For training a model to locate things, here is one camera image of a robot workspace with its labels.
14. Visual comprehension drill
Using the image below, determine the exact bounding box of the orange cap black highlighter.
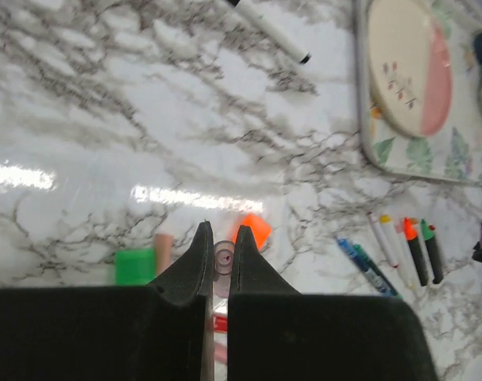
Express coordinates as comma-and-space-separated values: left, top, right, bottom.
403, 217, 428, 287

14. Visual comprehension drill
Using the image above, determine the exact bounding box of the blue ballpoint pen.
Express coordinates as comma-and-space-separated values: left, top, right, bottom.
336, 237, 378, 287

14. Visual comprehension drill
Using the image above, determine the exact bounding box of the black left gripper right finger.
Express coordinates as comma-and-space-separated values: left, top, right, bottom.
227, 226, 438, 380

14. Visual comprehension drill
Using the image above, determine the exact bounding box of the cream and pink plate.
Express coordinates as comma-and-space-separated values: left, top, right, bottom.
367, 1, 453, 137

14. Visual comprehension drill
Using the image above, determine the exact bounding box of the teal ballpoint pen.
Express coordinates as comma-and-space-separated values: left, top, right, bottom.
353, 244, 401, 298

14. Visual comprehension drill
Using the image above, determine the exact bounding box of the pink marker cap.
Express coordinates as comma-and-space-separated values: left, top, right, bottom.
214, 341, 228, 364

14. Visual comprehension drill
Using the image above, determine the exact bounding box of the green cap black highlighter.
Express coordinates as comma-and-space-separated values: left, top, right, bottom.
420, 219, 443, 285

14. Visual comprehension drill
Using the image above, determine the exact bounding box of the black cap white marker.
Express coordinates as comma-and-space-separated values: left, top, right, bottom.
226, 0, 311, 64

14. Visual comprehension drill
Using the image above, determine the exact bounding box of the peach marker cap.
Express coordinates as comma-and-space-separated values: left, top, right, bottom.
154, 233, 174, 276

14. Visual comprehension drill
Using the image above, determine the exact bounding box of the yellow cap white marker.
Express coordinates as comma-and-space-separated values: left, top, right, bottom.
379, 214, 415, 290

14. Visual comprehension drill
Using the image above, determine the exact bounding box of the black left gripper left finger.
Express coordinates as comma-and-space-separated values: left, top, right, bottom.
0, 221, 214, 380

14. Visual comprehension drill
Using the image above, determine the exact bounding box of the clear purple pen cap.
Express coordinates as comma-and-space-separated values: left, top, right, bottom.
214, 241, 235, 298

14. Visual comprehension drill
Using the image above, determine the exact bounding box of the red cap white marker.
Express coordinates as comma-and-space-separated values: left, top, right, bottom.
367, 212, 399, 268

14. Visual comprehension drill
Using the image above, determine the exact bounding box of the floral leaf pattern tray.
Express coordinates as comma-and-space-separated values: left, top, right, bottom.
354, 1, 482, 186

